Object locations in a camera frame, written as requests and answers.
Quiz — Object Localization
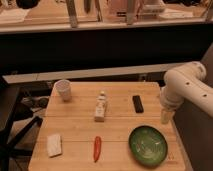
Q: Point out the green ceramic bowl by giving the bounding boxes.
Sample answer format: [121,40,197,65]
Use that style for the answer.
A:
[128,125,168,168]

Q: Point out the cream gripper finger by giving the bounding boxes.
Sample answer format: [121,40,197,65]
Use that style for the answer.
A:
[161,108,174,124]

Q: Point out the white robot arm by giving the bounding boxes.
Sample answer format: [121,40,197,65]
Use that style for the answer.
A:
[159,61,213,124]

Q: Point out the black rectangular remote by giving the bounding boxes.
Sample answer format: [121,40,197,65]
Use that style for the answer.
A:
[132,95,144,113]

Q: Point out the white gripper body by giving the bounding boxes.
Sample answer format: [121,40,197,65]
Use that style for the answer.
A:
[159,86,183,110]

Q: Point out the white squeeze bottle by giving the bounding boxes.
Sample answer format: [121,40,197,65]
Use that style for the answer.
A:
[94,91,107,122]

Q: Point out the black chair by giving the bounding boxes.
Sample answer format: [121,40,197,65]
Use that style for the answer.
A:
[0,76,43,171]

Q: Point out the red chili pepper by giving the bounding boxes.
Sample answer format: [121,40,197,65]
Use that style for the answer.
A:
[93,136,102,162]

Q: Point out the white paper cup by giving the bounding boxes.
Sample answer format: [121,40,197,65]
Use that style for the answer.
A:
[55,79,71,101]

